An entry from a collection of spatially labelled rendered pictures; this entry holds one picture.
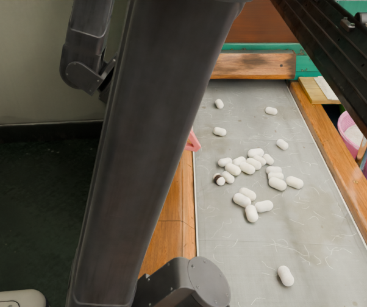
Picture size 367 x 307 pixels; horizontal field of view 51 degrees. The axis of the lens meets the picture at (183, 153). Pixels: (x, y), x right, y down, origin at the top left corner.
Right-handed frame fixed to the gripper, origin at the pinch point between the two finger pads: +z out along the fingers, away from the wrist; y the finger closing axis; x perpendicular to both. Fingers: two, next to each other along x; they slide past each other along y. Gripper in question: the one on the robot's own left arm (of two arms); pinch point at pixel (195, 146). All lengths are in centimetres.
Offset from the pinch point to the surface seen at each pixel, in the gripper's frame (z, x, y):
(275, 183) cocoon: 19.3, -2.9, 1.3
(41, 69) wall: -31, 81, 130
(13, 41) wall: -49, 76, 128
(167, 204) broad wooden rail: 2.2, 10.6, -5.6
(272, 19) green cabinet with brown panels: 12, -21, 50
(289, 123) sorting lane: 27.3, -7.6, 27.5
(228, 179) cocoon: 12.3, 3.3, 2.9
